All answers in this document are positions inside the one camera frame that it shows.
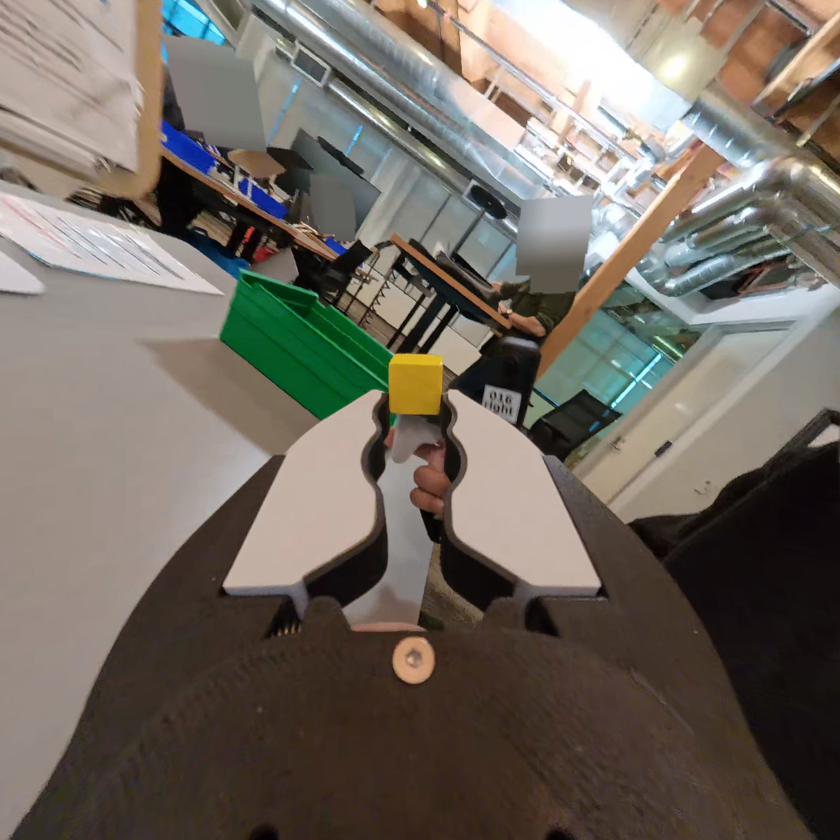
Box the green plastic bin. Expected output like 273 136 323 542
220 268 398 421

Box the grey desk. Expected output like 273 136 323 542
0 180 439 840

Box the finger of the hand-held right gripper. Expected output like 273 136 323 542
384 415 432 465

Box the black office chair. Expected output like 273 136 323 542
292 239 376 309
528 389 622 460

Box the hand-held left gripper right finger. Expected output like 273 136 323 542
440 389 603 614

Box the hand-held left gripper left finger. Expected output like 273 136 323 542
222 390 388 614

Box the person's right hand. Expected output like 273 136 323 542
410 443 454 516

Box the black monitor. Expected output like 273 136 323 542
289 128 383 221

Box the wooden top standing desk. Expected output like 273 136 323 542
387 233 514 355

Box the long wooden table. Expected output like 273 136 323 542
161 147 342 263

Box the wooden post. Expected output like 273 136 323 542
535 141 726 378

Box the black floor lamp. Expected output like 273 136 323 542
453 184 508 263

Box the small white paper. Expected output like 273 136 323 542
0 251 47 295

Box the instruction sheet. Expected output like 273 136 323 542
0 0 144 177

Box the blue plastic bin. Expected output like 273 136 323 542
161 121 221 173

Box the printed paper sheet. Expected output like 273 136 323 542
0 193 225 296

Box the black framed sign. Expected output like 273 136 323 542
761 407 840 463

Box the white door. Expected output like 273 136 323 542
577 328 795 519

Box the silver pipe bundle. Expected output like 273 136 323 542
630 85 840 299

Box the person's right forearm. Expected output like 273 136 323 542
629 420 840 565

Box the small yellow wooden cube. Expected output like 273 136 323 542
388 354 445 417

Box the silver ventilation duct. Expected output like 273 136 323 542
252 0 546 191

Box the brown cardboard box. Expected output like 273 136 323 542
226 148 287 179

